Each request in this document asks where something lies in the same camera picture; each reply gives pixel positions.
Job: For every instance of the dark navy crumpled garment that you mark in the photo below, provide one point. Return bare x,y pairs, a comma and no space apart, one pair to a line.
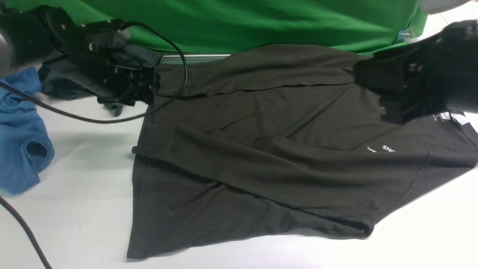
60,79

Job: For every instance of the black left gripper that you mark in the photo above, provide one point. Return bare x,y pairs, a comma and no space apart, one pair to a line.
123,75

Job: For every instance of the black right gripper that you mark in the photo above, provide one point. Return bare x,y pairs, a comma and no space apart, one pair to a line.
402,78

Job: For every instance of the blue binder clip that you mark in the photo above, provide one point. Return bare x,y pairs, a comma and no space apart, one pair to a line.
405,35

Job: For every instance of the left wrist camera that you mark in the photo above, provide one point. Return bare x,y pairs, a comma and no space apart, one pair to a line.
105,34

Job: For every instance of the dark gray long-sleeve top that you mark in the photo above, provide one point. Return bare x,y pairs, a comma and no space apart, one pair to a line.
279,138

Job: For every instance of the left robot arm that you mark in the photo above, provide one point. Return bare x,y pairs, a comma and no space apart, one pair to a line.
38,36

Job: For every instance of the green backdrop cloth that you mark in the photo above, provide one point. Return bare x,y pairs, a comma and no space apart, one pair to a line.
230,26

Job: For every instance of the blue garment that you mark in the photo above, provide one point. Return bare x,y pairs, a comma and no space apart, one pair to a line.
25,147

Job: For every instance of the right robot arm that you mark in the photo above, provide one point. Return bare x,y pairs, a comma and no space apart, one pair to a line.
434,75

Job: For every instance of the metal table cable hatch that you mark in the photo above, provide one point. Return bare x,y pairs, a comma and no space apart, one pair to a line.
192,58

